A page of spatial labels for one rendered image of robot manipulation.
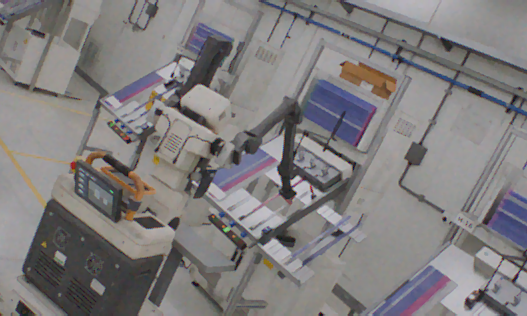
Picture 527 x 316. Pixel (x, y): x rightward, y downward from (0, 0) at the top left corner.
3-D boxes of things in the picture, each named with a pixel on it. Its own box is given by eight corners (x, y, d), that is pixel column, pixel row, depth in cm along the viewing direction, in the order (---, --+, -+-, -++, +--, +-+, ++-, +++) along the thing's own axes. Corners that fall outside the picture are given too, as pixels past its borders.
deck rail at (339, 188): (258, 247, 320) (257, 239, 316) (256, 245, 321) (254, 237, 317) (350, 186, 350) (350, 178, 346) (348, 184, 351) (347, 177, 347)
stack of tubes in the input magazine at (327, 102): (354, 146, 339) (375, 106, 334) (299, 113, 372) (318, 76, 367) (365, 150, 349) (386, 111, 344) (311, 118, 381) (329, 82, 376)
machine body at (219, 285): (241, 342, 353) (285, 258, 341) (184, 279, 398) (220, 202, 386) (305, 337, 402) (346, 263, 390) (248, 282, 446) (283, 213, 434)
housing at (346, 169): (343, 189, 350) (342, 171, 341) (293, 155, 381) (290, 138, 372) (353, 182, 353) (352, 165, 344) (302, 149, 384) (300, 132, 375)
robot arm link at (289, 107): (287, 89, 293) (303, 96, 289) (287, 110, 303) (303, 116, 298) (232, 137, 268) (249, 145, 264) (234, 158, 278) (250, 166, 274)
